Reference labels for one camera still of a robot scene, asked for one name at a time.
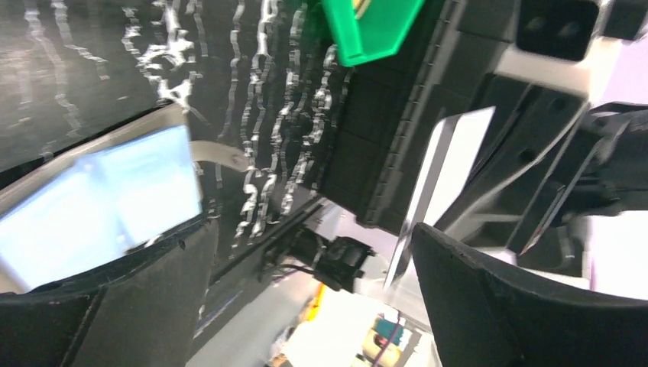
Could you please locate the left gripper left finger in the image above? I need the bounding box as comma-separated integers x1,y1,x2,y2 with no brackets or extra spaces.
1,220,219,366

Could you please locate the green plastic bin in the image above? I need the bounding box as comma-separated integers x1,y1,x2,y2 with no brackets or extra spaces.
321,0,425,67

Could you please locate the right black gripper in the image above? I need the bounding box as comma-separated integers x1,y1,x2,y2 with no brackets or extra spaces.
435,76,647,277

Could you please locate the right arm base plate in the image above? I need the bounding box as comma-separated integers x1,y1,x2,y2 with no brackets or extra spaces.
258,227,376,293

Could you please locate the black tool box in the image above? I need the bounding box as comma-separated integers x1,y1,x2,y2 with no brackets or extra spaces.
320,1,520,235

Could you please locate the white credit card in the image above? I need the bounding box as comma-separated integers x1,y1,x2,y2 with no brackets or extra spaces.
383,106,496,290

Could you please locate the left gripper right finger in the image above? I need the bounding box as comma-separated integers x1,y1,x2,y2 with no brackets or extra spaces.
410,223,647,366

